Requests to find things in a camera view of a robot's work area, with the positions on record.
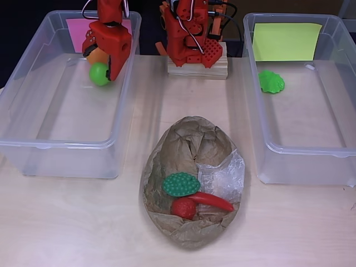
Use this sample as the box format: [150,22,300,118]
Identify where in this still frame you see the orange toy fruit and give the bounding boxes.
[87,47,108,66]

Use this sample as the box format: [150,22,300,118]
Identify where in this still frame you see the light green toy apple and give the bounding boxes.
[88,62,111,87]

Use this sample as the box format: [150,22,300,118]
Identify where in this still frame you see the dark green bumpy toy vegetable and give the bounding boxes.
[162,172,201,197]

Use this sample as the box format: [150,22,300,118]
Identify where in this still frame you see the light green toy lettuce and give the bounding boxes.
[258,69,286,95]

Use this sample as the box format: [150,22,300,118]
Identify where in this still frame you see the red toy strawberry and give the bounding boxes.
[170,197,197,220]

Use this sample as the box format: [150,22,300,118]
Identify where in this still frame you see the red toy chili pepper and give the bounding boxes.
[187,192,235,212]

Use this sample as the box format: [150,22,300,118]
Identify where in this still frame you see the clear plastic bin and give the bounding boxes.
[242,12,356,186]
[0,10,142,180]

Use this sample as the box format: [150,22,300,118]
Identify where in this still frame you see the pink paper note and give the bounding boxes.
[66,18,133,53]

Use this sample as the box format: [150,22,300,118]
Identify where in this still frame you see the wooden base block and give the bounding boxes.
[166,41,229,81]

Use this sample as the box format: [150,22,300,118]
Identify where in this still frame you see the yellow paper note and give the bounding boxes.
[252,22,323,62]

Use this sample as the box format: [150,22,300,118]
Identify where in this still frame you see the crumpled brown paper bag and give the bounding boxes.
[139,116,247,250]

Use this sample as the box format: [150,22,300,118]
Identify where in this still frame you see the black power cable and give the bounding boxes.
[214,1,243,42]

